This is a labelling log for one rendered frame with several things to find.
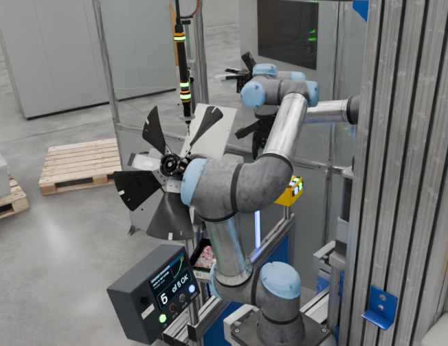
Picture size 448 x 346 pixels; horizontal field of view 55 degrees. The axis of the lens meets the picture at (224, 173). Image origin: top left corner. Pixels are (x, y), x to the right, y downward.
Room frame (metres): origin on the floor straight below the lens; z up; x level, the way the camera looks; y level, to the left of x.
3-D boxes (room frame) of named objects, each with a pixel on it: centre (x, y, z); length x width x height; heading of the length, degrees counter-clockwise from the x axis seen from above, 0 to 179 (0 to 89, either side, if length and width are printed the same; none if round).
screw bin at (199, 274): (1.60, 0.08, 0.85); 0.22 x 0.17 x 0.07; 162
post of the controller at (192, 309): (1.21, 0.15, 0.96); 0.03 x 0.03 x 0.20; 56
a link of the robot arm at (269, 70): (1.35, -0.15, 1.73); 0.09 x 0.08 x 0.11; 159
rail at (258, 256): (1.57, -0.09, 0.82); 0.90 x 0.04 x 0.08; 146
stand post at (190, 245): (2.01, 0.20, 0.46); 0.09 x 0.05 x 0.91; 56
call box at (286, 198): (1.89, -0.31, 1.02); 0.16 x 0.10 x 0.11; 146
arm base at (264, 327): (0.98, -0.15, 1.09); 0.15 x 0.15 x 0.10
